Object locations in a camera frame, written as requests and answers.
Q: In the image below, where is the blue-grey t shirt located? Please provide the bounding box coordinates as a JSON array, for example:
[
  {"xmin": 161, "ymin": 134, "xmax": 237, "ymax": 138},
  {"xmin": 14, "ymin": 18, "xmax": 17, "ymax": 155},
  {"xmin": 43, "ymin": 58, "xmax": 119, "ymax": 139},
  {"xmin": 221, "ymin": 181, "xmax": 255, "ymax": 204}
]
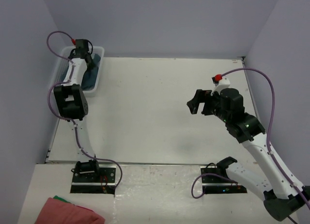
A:
[{"xmin": 81, "ymin": 54, "xmax": 101, "ymax": 91}]

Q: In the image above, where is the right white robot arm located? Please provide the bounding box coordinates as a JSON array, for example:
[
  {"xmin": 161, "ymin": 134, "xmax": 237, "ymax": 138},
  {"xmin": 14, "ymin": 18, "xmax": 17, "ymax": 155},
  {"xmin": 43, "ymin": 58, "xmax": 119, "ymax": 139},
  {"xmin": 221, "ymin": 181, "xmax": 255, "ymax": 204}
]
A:
[{"xmin": 186, "ymin": 88, "xmax": 310, "ymax": 222}]

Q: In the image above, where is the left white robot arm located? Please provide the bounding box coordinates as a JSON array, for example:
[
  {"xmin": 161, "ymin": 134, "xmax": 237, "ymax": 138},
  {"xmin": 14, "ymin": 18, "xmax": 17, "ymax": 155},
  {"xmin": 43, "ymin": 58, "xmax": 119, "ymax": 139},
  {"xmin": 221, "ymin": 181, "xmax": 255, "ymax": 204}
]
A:
[{"xmin": 52, "ymin": 39, "xmax": 100, "ymax": 179}]

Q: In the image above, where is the white plastic basket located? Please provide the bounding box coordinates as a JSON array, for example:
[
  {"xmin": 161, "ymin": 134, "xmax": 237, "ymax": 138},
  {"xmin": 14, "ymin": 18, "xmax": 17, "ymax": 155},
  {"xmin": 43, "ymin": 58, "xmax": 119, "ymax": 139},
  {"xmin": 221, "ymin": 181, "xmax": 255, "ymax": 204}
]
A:
[{"xmin": 48, "ymin": 46, "xmax": 105, "ymax": 97}]

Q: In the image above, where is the folded green t shirt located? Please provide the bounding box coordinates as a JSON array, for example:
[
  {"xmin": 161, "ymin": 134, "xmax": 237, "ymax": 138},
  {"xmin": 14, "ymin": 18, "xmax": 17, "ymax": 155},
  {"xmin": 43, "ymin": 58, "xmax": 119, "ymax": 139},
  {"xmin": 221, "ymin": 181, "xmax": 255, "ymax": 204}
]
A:
[{"xmin": 53, "ymin": 195, "xmax": 71, "ymax": 204}]

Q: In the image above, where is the folded pink t shirt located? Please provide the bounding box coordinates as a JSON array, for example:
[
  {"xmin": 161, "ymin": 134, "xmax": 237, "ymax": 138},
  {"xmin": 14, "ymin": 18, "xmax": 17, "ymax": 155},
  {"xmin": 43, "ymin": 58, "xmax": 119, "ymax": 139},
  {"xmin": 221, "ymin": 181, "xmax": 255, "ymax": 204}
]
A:
[{"xmin": 34, "ymin": 197, "xmax": 106, "ymax": 224}]

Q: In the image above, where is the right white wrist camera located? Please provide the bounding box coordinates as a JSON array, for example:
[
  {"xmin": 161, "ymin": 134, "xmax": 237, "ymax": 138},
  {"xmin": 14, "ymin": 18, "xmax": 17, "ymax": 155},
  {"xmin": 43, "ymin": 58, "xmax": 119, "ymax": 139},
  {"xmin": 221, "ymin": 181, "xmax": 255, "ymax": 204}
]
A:
[{"xmin": 211, "ymin": 74, "xmax": 231, "ymax": 96}]

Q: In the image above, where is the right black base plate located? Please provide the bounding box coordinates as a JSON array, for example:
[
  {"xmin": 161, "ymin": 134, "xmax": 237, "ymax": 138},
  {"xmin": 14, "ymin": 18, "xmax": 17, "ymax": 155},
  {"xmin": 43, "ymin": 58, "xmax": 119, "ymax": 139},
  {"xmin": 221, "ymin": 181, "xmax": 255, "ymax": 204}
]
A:
[{"xmin": 201, "ymin": 176, "xmax": 247, "ymax": 194}]

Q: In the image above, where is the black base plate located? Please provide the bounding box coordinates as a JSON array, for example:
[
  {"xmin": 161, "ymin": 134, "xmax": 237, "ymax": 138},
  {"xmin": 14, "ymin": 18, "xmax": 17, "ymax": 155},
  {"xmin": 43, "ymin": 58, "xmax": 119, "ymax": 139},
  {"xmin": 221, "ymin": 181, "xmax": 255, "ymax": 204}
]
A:
[
  {"xmin": 70, "ymin": 166, "xmax": 116, "ymax": 195},
  {"xmin": 201, "ymin": 176, "xmax": 247, "ymax": 194}
]

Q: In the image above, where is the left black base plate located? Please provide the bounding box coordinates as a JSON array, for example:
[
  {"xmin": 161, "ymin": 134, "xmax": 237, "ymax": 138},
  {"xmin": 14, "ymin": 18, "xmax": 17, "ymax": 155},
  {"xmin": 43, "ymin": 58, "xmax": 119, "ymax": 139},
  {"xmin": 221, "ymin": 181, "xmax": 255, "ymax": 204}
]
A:
[{"xmin": 70, "ymin": 166, "xmax": 116, "ymax": 195}]

